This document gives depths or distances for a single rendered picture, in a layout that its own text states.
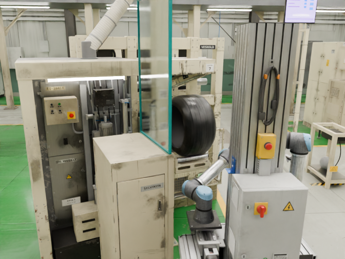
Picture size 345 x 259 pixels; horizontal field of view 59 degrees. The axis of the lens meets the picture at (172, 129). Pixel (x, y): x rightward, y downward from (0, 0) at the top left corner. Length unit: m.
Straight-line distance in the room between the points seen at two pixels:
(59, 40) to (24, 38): 1.23
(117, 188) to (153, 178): 0.22
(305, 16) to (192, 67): 3.87
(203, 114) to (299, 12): 4.20
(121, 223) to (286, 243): 0.94
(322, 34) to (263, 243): 12.27
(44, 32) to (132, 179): 10.96
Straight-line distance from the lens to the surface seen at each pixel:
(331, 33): 13.81
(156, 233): 2.08
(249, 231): 1.69
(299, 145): 2.13
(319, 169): 5.06
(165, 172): 1.90
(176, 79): 3.11
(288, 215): 1.71
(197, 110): 2.66
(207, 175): 2.31
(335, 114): 6.95
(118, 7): 2.79
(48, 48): 12.46
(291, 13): 6.44
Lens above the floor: 1.92
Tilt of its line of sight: 16 degrees down
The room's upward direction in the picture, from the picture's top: straight up
